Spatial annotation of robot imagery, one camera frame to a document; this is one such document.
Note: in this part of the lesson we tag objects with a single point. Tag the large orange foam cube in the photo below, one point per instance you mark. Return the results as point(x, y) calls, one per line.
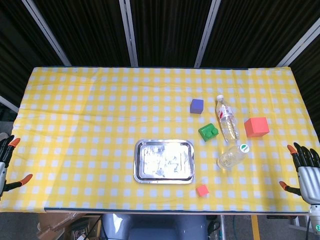
point(257, 127)

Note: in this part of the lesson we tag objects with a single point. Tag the green toy brick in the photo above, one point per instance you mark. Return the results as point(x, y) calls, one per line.
point(208, 132)

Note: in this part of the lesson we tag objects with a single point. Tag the white frame post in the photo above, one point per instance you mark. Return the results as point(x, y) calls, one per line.
point(128, 32)
point(47, 32)
point(300, 42)
point(207, 32)

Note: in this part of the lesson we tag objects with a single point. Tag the small orange foam cube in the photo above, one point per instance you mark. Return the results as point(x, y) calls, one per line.
point(202, 190)

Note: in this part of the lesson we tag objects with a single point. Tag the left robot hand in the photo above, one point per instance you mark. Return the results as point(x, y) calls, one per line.
point(3, 172)

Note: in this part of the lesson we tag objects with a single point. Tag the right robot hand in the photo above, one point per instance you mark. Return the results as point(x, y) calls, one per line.
point(308, 180)

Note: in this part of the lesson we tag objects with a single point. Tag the cardboard box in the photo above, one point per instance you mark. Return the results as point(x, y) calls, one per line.
point(57, 225)

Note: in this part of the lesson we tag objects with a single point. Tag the long clear plastic bottle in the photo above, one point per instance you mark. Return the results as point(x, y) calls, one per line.
point(227, 120)

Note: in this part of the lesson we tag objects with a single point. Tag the metal table leg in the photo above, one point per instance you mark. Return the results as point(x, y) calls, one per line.
point(222, 227)

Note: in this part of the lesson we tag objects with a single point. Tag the metal tray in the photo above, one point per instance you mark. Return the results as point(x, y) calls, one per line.
point(164, 161)

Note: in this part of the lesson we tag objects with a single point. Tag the yellow checkered tablecloth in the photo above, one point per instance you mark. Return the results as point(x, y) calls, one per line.
point(100, 125)

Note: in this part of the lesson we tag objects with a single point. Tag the purple foam cube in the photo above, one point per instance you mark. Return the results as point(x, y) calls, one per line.
point(196, 106)

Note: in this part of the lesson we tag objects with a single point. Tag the small clear bottle green cap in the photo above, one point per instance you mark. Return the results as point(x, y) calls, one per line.
point(231, 157)

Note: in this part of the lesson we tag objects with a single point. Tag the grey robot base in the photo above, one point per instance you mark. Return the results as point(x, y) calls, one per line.
point(155, 227)

